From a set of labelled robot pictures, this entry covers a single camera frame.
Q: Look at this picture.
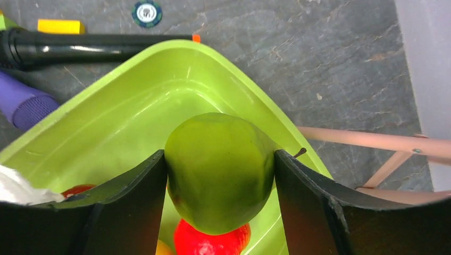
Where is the green plastic tray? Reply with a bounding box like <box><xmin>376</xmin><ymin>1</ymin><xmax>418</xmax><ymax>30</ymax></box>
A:
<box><xmin>1</xmin><ymin>40</ymin><xmax>329</xmax><ymax>245</ymax></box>

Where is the red yellow fake peach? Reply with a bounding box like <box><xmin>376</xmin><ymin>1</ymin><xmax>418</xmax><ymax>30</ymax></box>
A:
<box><xmin>173</xmin><ymin>219</ymin><xmax>251</xmax><ymax>255</ymax></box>

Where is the yellow flat block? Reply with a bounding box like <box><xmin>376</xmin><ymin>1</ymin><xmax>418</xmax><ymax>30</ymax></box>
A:
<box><xmin>37</xmin><ymin>19</ymin><xmax>86</xmax><ymax>35</ymax></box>

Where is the white plastic bag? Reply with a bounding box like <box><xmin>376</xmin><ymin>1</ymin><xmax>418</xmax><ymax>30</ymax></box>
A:
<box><xmin>1</xmin><ymin>165</ymin><xmax>65</xmax><ymax>206</ymax></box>

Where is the green fake apple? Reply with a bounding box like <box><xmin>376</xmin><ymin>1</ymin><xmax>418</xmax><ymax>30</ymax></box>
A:
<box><xmin>164</xmin><ymin>113</ymin><xmax>279</xmax><ymax>235</ymax></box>

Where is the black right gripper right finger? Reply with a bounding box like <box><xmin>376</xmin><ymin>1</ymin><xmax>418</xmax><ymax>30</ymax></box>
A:
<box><xmin>274</xmin><ymin>150</ymin><xmax>450</xmax><ymax>254</ymax></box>

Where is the yellow fake lemon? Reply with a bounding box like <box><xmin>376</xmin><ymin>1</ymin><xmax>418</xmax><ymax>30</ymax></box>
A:
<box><xmin>155</xmin><ymin>240</ymin><xmax>174</xmax><ymax>255</ymax></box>

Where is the pink music stand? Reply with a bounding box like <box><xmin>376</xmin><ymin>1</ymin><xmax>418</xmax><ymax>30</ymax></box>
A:
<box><xmin>298</xmin><ymin>126</ymin><xmax>450</xmax><ymax>205</ymax></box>

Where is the red fake apple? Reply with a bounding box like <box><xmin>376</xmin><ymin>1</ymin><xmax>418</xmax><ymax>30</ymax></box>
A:
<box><xmin>61</xmin><ymin>184</ymin><xmax>96</xmax><ymax>198</ymax></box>

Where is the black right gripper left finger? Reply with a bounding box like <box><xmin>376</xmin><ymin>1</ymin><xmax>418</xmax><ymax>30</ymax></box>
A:
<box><xmin>1</xmin><ymin>150</ymin><xmax>167</xmax><ymax>254</ymax></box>

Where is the black marker pen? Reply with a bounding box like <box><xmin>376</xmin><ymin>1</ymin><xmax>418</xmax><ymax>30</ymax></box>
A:
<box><xmin>1</xmin><ymin>28</ymin><xmax>201</xmax><ymax>71</ymax></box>

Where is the blue poker chip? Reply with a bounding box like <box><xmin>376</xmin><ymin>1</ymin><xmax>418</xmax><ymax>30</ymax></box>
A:
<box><xmin>131</xmin><ymin>0</ymin><xmax>163</xmax><ymax>28</ymax></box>

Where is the purple toy eggplant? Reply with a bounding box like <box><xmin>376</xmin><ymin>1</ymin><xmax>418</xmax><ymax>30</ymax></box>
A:
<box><xmin>1</xmin><ymin>71</ymin><xmax>60</xmax><ymax>132</ymax></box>

